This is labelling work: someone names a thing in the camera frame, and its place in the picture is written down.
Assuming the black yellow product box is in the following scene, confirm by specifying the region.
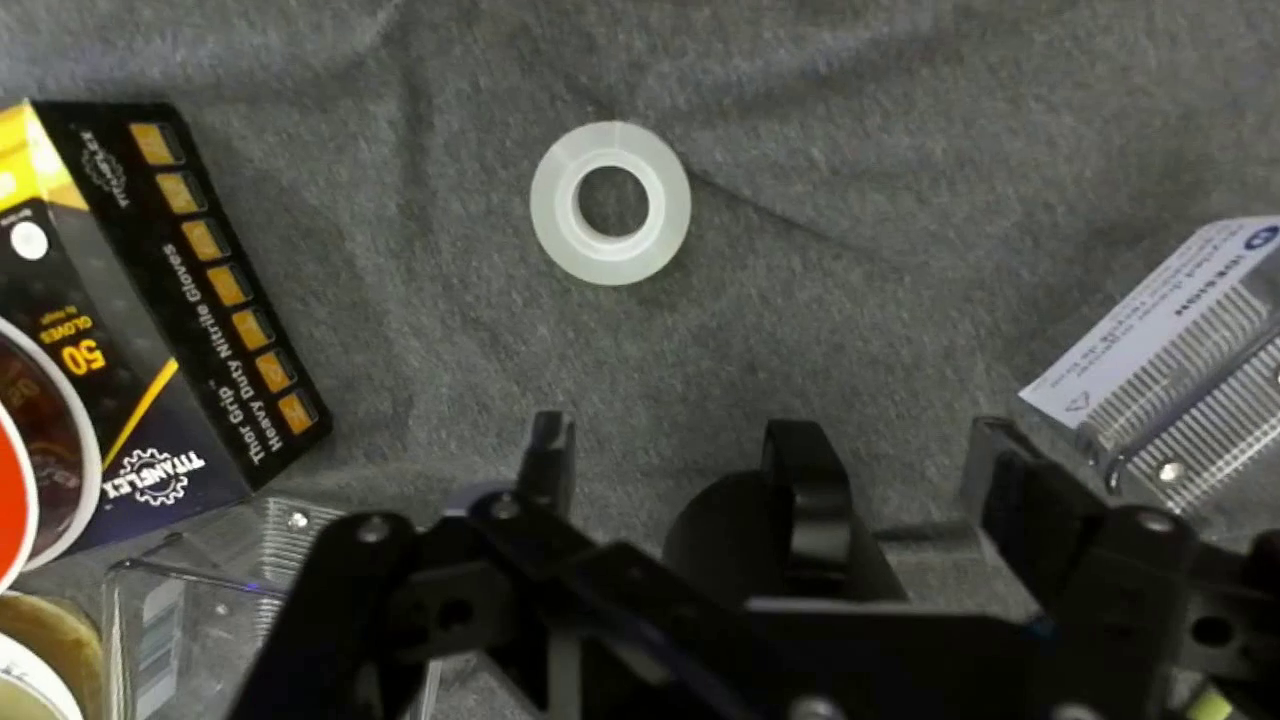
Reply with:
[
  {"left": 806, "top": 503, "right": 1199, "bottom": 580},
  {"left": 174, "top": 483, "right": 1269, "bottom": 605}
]
[{"left": 0, "top": 102, "right": 331, "bottom": 551}]

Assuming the red ribbon spool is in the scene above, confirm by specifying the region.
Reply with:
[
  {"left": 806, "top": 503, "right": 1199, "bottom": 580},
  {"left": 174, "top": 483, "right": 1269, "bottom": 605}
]
[{"left": 0, "top": 321, "right": 104, "bottom": 570}]

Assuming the white ribbon spool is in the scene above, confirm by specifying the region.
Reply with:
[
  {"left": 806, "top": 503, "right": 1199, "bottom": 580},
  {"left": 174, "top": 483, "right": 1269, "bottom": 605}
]
[{"left": 0, "top": 591, "right": 111, "bottom": 720}]

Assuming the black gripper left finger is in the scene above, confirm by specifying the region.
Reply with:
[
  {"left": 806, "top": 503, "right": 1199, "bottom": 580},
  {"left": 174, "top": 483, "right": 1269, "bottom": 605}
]
[{"left": 515, "top": 411, "right": 577, "bottom": 517}]

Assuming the clear small box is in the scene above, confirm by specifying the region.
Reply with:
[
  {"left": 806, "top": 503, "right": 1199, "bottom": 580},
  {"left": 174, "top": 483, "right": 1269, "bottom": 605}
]
[{"left": 104, "top": 496, "right": 340, "bottom": 720}]

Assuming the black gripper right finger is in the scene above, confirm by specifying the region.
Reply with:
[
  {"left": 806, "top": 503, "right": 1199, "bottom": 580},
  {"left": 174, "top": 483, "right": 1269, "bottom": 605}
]
[{"left": 959, "top": 417, "right": 1107, "bottom": 627}]

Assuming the clear tape roll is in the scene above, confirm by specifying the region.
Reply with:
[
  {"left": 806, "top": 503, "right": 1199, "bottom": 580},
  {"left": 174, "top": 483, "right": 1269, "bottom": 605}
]
[{"left": 528, "top": 119, "right": 691, "bottom": 290}]

